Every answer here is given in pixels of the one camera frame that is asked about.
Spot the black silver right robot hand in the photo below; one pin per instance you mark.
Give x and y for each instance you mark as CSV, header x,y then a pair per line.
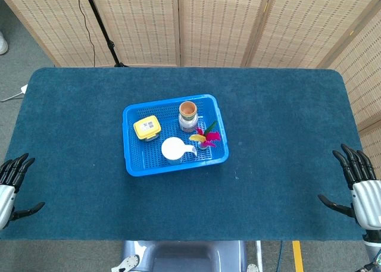
x,y
367,200

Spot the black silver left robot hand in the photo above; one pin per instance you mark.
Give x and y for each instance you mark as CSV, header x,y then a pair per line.
x,y
7,194

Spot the green container with yellow lid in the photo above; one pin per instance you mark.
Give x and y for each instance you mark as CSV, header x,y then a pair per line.
x,y
146,126

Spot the colourful feather shuttlecock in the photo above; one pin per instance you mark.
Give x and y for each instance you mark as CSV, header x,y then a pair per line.
x,y
209,136

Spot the clear jar with brown pellets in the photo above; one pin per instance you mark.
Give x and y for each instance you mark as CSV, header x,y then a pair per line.
x,y
188,124

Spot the small floral printed cup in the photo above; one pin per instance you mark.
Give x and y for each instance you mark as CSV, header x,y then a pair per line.
x,y
187,109

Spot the blue perforated plastic basket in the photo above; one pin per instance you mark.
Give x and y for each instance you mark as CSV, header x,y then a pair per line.
x,y
149,162

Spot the dark blue table mat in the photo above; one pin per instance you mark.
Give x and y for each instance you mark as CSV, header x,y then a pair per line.
x,y
74,179

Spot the yellow floor tape strip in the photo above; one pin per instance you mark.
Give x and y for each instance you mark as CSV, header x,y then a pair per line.
x,y
297,257

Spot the white shoe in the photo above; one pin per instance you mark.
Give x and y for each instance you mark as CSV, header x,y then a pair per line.
x,y
3,44

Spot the grey-blue robot torso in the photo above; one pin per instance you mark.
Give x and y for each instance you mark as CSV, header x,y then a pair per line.
x,y
184,257

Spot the black tripod stand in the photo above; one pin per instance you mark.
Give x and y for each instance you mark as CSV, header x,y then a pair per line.
x,y
102,31

